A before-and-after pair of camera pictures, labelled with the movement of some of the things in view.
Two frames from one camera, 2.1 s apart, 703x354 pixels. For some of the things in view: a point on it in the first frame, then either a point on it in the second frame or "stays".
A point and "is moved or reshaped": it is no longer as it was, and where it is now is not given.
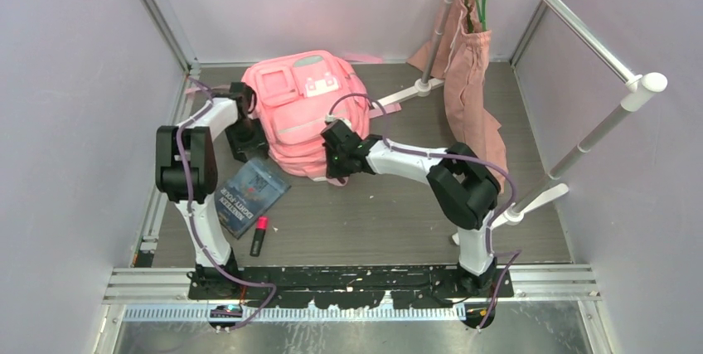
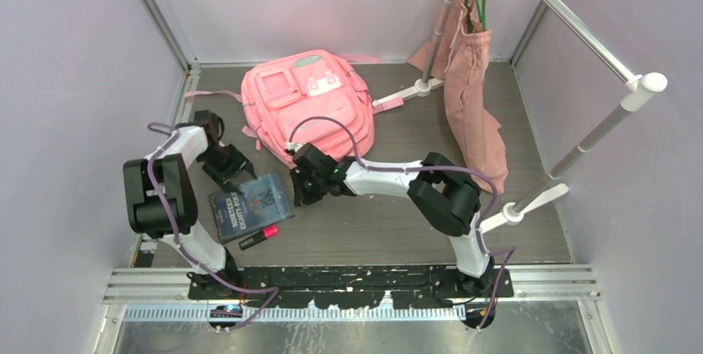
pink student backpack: x=295 y=93 stays
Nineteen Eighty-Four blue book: x=248 y=195 is moved or reshaped
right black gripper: x=333 y=171 -> x=303 y=197
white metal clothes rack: x=635 y=97 stays
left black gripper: x=259 y=142 -> x=238 y=162
